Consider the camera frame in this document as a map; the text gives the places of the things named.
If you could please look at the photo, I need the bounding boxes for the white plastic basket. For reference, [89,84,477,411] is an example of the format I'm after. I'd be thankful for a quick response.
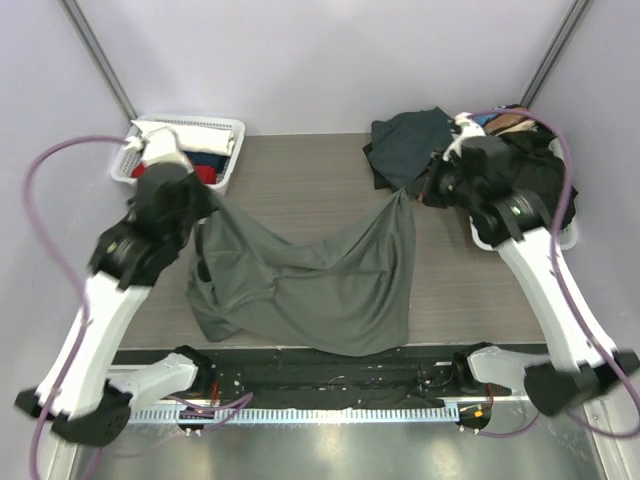
[128,114,245,196]
[469,139,579,251]

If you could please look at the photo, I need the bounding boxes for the grey t shirt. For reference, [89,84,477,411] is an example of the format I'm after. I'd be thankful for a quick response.
[186,190,416,357]

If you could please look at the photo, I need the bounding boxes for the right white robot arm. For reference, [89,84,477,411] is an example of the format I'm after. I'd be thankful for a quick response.
[421,134,639,417]

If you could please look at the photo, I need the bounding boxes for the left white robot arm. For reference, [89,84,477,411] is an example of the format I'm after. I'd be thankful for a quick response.
[15,163,213,447]

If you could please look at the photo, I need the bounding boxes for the red rolled t shirt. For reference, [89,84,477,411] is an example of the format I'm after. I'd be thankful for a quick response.
[130,164,217,185]

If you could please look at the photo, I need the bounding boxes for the blue and tan clothes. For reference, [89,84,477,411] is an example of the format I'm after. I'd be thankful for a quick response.
[473,104,537,136]

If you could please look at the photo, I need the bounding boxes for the navy rolled t shirt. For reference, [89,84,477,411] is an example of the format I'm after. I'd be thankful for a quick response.
[186,152,230,173]

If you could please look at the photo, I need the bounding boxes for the black clothes pile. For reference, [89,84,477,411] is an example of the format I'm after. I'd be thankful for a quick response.
[485,120,565,217]

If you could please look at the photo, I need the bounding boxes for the white rolled t shirt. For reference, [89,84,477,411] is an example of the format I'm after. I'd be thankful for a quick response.
[132,120,236,156]

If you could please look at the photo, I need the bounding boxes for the dark teal t shirt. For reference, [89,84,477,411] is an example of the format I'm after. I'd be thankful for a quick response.
[362,107,452,191]

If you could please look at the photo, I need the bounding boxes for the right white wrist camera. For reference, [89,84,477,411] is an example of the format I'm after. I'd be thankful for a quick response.
[442,112,486,162]

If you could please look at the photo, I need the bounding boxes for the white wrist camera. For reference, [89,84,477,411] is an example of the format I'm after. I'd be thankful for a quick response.
[442,112,486,162]
[123,126,194,173]

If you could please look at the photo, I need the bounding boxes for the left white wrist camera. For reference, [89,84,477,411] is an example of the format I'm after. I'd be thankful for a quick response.
[123,126,194,173]

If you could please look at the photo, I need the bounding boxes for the right aluminium frame post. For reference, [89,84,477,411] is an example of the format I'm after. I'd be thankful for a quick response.
[520,0,593,107]

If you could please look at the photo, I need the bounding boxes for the aluminium frame post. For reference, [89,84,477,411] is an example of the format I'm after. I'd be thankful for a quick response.
[520,0,593,107]
[58,0,138,120]

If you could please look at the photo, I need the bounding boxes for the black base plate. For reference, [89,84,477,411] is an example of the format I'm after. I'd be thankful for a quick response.
[109,342,546,409]

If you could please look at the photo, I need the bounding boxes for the left aluminium frame post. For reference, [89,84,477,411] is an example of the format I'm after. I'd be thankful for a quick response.
[58,0,138,120]

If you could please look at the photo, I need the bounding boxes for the slotted white cable duct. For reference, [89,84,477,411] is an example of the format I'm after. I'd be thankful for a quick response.
[129,403,459,425]

